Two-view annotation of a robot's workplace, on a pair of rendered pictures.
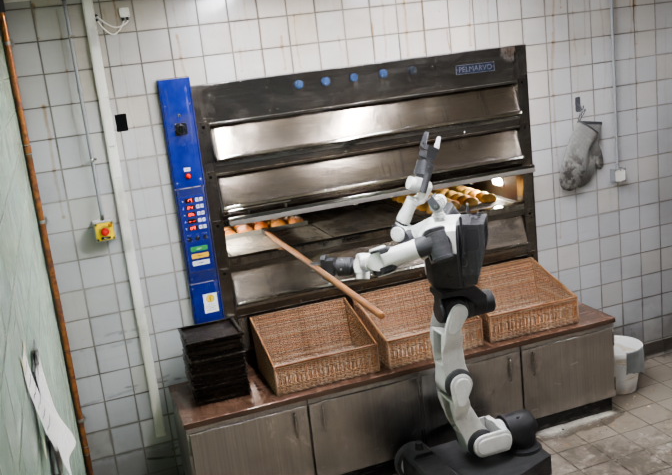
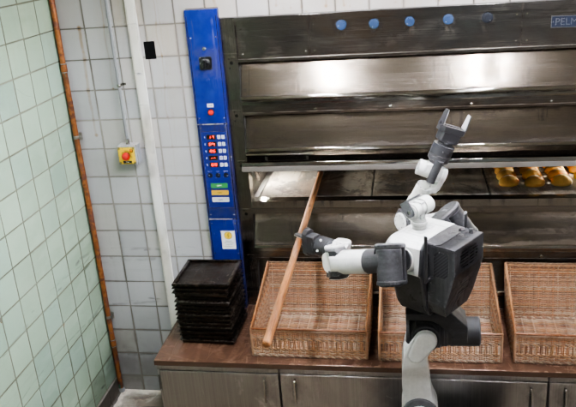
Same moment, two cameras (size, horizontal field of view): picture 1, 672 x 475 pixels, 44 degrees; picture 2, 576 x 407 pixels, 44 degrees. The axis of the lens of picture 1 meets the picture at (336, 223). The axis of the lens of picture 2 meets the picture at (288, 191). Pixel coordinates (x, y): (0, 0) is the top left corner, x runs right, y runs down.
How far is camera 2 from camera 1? 1.81 m
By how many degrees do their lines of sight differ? 28
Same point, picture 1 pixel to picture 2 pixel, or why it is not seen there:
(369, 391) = (349, 378)
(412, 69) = (487, 17)
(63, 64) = not seen: outside the picture
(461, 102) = (553, 62)
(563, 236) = not seen: outside the picture
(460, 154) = (542, 127)
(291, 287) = not seen: hidden behind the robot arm
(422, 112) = (495, 70)
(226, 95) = (259, 30)
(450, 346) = (411, 373)
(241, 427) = (209, 376)
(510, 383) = not seen: outside the picture
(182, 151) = (206, 86)
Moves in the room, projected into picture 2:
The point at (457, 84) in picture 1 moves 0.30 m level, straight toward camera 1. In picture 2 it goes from (550, 39) to (528, 50)
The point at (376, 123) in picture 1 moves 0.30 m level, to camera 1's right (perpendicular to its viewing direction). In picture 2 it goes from (432, 78) to (498, 80)
